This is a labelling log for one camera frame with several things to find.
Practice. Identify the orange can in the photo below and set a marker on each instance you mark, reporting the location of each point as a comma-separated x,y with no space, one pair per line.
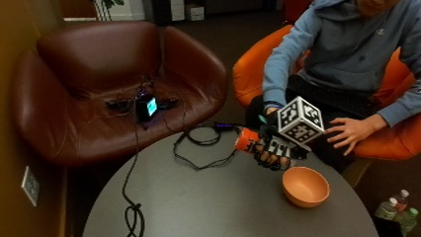
246,139

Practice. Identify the white marker cube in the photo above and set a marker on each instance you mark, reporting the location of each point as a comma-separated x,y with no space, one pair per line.
299,122

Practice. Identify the orange armchair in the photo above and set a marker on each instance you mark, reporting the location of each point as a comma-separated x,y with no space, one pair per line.
394,141

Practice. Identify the orange bowl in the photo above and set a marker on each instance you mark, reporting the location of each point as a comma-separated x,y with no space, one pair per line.
305,186

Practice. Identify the the person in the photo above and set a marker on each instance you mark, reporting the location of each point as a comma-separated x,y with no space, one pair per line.
341,65

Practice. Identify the plastic bottle with red label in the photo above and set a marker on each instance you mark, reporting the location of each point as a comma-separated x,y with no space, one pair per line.
399,199

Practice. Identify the clear plastic bottle white cap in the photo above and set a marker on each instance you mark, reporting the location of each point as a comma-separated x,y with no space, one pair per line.
386,208

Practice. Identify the green plastic bottle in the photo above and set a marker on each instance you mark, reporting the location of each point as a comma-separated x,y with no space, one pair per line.
407,220

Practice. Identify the small black device with screen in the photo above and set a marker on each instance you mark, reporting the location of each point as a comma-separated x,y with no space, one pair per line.
146,108

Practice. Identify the dark red leather armchair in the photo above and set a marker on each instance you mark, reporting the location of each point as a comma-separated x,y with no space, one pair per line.
109,85

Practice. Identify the white cabinet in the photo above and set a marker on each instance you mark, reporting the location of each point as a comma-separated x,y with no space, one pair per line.
177,9

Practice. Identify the white wall socket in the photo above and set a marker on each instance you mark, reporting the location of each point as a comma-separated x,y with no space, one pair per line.
30,186

